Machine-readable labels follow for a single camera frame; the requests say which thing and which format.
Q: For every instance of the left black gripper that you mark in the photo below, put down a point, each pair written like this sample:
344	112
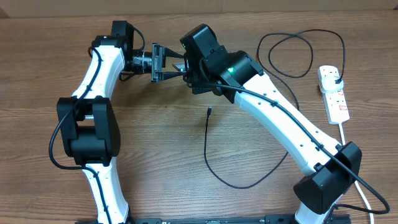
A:
158	63

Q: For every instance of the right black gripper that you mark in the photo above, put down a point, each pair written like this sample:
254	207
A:
201	88

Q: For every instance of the blue screen Galaxy smartphone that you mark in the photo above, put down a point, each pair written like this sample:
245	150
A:
179	66

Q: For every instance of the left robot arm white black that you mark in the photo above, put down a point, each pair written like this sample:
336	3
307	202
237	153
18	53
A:
86	120

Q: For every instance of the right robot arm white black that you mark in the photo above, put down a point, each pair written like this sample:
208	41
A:
329	167

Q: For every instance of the white charger plug adapter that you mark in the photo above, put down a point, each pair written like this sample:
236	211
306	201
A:
330	84

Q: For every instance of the white power strip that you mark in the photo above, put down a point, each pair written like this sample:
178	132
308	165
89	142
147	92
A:
335	103

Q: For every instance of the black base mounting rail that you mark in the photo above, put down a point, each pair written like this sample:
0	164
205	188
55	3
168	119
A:
268	219

